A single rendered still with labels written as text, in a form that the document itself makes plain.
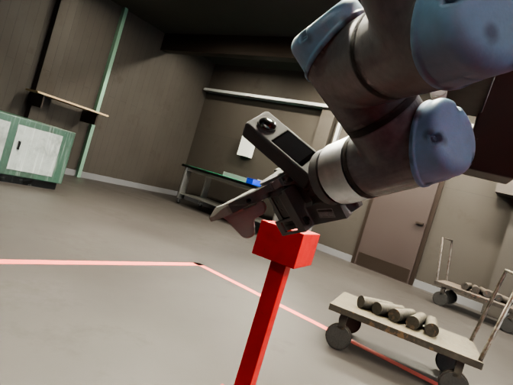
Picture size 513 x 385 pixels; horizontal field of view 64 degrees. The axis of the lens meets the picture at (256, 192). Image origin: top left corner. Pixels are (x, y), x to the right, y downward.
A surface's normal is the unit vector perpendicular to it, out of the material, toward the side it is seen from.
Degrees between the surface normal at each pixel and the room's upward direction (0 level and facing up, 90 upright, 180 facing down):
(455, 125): 68
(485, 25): 90
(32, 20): 90
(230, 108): 90
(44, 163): 90
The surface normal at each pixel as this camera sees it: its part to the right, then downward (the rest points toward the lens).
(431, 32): -0.90, 0.37
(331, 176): -0.77, 0.29
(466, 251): -0.57, -0.15
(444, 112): 0.55, -0.19
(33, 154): 0.77, 0.25
